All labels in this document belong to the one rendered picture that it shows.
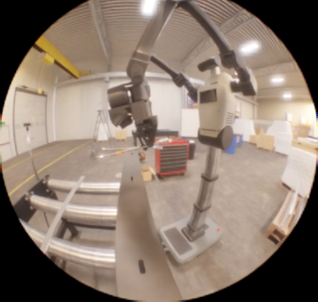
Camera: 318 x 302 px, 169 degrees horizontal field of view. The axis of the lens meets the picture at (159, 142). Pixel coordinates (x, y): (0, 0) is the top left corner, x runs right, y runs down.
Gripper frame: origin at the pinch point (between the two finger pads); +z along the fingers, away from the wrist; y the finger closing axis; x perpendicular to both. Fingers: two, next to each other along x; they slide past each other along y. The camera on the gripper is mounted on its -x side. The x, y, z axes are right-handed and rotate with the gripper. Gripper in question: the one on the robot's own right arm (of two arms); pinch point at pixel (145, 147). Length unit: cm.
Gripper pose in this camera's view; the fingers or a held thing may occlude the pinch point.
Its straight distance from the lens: 46.7
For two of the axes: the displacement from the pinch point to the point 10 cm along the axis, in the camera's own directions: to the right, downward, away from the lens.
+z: 0.0, 9.8, 2.0
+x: 9.7, -0.4, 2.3
